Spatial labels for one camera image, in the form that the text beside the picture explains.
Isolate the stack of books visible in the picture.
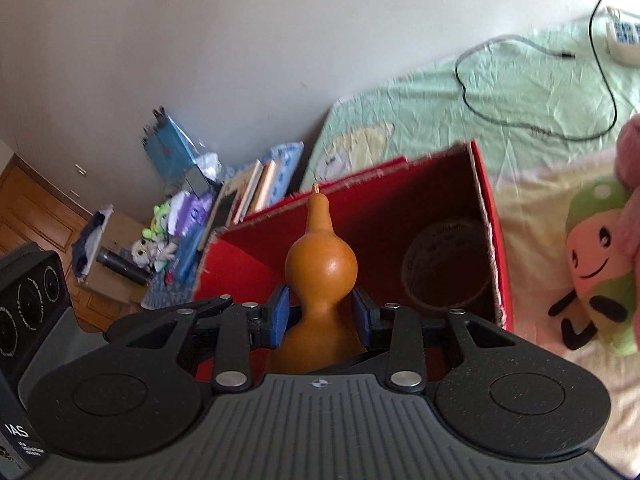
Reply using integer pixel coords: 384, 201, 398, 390
198, 142, 304, 252

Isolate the small black mirror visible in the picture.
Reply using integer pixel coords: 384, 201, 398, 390
184, 165, 209, 197

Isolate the wooden door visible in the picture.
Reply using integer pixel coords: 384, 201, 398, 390
1, 155, 142, 332

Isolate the green frog plush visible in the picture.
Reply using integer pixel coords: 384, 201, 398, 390
142, 202, 171, 242

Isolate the black cylinder bottle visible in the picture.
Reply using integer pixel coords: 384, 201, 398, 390
96, 247, 151, 286

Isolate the white flower plush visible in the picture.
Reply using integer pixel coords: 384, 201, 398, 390
131, 238, 178, 272

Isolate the white power strip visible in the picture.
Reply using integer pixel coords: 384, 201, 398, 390
606, 6, 640, 67

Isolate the green patterned bed sheet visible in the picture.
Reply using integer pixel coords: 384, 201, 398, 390
302, 14, 639, 476

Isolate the brown cardboard box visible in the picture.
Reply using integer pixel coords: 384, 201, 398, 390
73, 205, 149, 304

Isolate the black smartphone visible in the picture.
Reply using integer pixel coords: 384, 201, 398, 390
209, 191, 236, 234

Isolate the black charging cable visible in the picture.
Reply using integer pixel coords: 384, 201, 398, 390
453, 0, 622, 142

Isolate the blue checkered cloth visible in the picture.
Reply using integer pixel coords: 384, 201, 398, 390
141, 268, 198, 310

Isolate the blue pencil case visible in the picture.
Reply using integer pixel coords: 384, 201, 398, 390
165, 223, 204, 284

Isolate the pink plush toy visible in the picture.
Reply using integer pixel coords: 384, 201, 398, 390
614, 114, 640, 192

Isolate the orange gourd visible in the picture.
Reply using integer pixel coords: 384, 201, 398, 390
267, 188, 362, 374

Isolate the purple plush toy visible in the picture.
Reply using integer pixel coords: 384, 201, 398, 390
167, 191, 214, 237

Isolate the green pink smiling plush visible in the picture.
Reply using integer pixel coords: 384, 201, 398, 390
548, 177, 638, 356

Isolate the large red cardboard box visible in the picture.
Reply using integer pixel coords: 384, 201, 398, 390
193, 141, 513, 330

